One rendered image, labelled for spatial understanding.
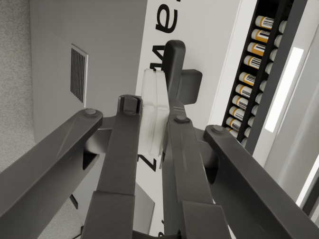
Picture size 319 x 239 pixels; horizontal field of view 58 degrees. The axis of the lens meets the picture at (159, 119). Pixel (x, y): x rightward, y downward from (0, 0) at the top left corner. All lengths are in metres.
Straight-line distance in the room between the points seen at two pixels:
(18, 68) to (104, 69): 0.62
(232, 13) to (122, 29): 0.30
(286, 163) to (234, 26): 0.15
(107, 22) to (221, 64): 0.35
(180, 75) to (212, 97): 0.03
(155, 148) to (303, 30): 0.17
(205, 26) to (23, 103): 1.02
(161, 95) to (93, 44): 0.44
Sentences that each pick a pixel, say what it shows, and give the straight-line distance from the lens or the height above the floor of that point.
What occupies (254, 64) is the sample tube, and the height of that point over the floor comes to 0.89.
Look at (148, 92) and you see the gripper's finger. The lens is 0.17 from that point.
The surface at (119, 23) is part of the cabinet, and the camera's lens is 0.50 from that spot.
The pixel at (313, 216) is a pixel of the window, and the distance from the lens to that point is 0.33.
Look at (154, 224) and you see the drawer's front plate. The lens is 0.47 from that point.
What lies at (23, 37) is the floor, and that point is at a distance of 1.12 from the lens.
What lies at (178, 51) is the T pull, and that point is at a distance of 0.21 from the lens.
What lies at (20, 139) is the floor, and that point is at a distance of 1.26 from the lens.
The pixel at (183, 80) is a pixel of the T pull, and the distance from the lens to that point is 0.22.
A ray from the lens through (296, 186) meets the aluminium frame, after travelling 0.30.
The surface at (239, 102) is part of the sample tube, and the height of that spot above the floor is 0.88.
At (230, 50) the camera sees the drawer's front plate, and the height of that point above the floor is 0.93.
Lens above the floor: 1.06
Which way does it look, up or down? 43 degrees down
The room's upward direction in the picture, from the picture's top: 127 degrees clockwise
